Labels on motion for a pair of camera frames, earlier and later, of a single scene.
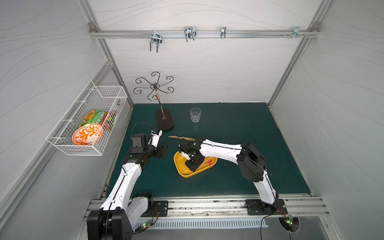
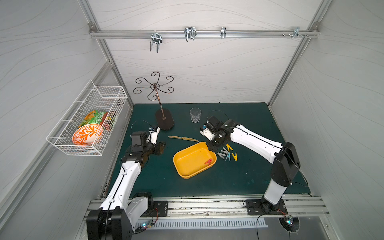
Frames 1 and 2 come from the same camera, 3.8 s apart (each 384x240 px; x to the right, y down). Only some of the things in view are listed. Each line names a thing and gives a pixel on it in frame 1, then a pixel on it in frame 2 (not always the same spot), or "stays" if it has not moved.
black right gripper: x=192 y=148 → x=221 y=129
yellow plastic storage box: x=180 y=162 stays
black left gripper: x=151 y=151 stays
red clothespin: x=209 y=162 stays
